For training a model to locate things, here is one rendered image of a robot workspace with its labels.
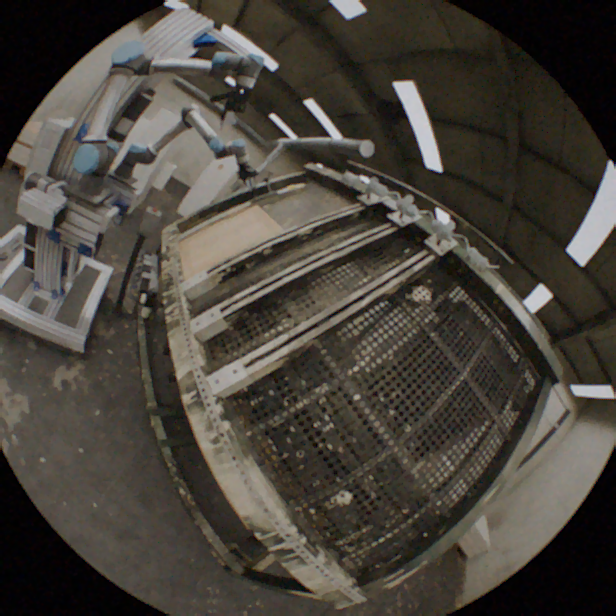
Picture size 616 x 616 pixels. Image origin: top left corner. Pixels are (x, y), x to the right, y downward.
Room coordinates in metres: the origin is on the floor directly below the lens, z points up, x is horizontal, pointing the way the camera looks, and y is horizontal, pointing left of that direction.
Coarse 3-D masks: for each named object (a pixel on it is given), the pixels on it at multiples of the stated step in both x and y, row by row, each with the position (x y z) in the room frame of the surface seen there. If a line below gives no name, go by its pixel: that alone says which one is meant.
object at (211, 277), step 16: (368, 192) 1.05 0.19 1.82; (352, 208) 1.09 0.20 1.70; (368, 208) 1.12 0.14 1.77; (304, 224) 0.95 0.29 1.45; (320, 224) 0.96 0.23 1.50; (336, 224) 1.03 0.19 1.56; (272, 240) 0.87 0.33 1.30; (288, 240) 0.89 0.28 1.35; (304, 240) 0.96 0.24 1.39; (240, 256) 0.80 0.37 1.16; (256, 256) 0.81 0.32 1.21; (272, 256) 0.88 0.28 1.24; (208, 272) 0.72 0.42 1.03; (224, 272) 0.74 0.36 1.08; (240, 272) 0.80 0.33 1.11; (192, 288) 0.66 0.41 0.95; (208, 288) 0.72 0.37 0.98
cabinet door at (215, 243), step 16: (256, 208) 1.17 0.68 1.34; (224, 224) 1.05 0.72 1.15; (240, 224) 1.05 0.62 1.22; (256, 224) 1.04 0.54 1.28; (272, 224) 1.04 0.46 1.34; (192, 240) 0.95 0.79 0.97; (208, 240) 0.95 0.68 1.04; (224, 240) 0.94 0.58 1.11; (240, 240) 0.94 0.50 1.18; (256, 240) 0.94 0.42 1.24; (192, 256) 0.85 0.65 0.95; (208, 256) 0.85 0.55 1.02; (224, 256) 0.85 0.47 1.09; (192, 272) 0.77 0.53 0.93
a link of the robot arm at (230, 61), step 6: (216, 54) 0.32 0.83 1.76; (222, 54) 0.33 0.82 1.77; (228, 54) 0.34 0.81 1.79; (234, 54) 0.36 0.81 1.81; (216, 60) 0.33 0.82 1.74; (222, 60) 0.35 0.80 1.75; (228, 60) 0.36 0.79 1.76; (234, 60) 0.37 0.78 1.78; (240, 60) 0.38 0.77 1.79; (210, 66) 0.35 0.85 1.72; (216, 66) 0.36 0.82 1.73; (222, 66) 0.37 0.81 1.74; (228, 66) 0.38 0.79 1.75; (234, 66) 0.39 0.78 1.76; (222, 72) 0.42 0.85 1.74; (228, 72) 0.43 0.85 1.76
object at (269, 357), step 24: (432, 240) 0.89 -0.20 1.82; (408, 264) 0.81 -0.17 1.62; (432, 264) 0.91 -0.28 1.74; (384, 288) 0.71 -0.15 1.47; (336, 312) 0.64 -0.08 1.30; (360, 312) 0.68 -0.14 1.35; (288, 336) 0.55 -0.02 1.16; (312, 336) 0.56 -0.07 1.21; (240, 360) 0.48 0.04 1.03; (264, 360) 0.49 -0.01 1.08; (288, 360) 0.56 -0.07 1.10; (216, 384) 0.42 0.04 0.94; (240, 384) 0.46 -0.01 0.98
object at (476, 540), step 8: (448, 464) 2.11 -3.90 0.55; (448, 472) 1.83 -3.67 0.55; (432, 480) 1.61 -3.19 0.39; (440, 480) 1.56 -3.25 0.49; (424, 496) 1.48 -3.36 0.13; (480, 520) 0.86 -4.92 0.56; (472, 528) 0.69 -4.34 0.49; (480, 528) 0.65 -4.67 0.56; (464, 536) 0.62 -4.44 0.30; (472, 536) 0.55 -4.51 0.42; (480, 536) 0.47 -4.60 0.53; (488, 536) 0.44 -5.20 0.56; (456, 544) 0.54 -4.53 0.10; (464, 544) 0.47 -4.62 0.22; (472, 544) 0.40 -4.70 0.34; (480, 544) 0.32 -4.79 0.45; (488, 544) 0.24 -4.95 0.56; (456, 552) 0.38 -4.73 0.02; (464, 552) 0.31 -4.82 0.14; (472, 552) 0.24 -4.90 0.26; (480, 552) 0.16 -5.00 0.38
